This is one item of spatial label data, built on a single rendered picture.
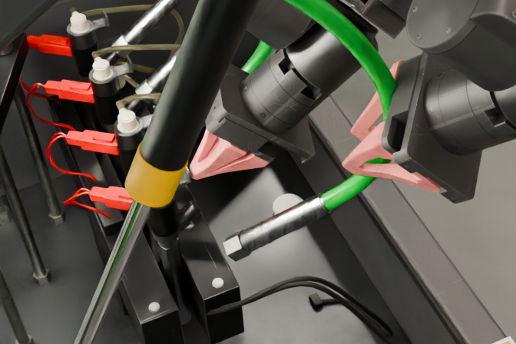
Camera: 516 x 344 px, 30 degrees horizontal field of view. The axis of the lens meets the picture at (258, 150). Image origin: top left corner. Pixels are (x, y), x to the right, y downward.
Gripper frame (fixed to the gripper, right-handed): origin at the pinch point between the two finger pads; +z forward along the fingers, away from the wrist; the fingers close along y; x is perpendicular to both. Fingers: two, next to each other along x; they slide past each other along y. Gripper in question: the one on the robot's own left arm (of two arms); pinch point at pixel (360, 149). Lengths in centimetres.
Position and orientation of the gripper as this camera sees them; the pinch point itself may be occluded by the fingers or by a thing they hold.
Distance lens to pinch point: 71.7
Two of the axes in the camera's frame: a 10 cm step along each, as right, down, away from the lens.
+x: 7.6, 4.9, 4.4
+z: -6.0, 2.5, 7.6
